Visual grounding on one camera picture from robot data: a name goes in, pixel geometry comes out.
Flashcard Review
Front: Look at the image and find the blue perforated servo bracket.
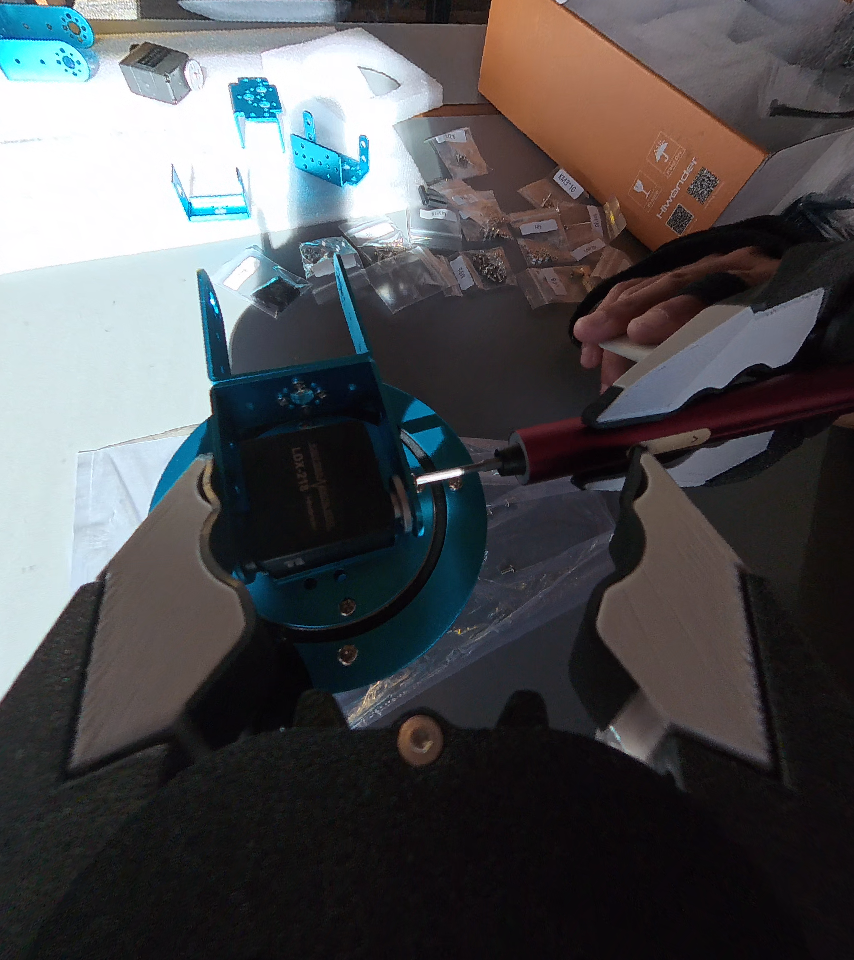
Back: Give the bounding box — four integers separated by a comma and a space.
228, 75, 289, 151

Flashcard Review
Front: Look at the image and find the person's right hand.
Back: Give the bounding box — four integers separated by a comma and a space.
573, 249, 782, 391

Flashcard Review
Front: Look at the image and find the blue long U bracket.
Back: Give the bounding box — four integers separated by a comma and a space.
290, 111, 369, 190

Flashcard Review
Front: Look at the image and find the blue shallow U bracket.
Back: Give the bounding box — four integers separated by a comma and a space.
170, 163, 251, 224

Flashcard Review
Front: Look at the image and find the white foam sheet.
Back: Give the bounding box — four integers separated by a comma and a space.
0, 26, 446, 275

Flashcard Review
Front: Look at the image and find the white foam block with cutout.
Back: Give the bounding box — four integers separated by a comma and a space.
260, 26, 446, 125

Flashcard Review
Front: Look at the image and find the black and white chair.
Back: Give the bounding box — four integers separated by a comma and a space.
175, 0, 488, 27

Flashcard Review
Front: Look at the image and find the orange and white cardboard box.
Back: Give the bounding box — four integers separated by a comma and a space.
478, 0, 854, 252

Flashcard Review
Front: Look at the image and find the magenta electric screwdriver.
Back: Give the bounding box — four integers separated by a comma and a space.
413, 352, 854, 489

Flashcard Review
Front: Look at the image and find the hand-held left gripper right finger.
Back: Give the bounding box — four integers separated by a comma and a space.
569, 448, 776, 779

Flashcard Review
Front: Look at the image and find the silver servo motor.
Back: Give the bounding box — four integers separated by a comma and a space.
118, 41, 204, 105

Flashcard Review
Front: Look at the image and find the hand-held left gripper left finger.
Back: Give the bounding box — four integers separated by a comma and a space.
65, 451, 263, 777

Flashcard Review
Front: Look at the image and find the clear plastic bag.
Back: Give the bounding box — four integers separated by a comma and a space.
70, 427, 626, 732

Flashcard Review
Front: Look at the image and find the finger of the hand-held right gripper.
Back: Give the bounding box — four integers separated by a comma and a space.
583, 287, 829, 432
573, 429, 784, 494

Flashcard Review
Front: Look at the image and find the blue toy robot arm base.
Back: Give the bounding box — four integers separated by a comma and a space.
148, 251, 489, 695

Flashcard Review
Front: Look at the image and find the blue rounded servo bracket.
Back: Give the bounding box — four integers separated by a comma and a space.
0, 0, 98, 85

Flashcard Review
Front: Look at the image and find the pile of small screw bags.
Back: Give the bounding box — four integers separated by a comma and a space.
220, 123, 634, 320

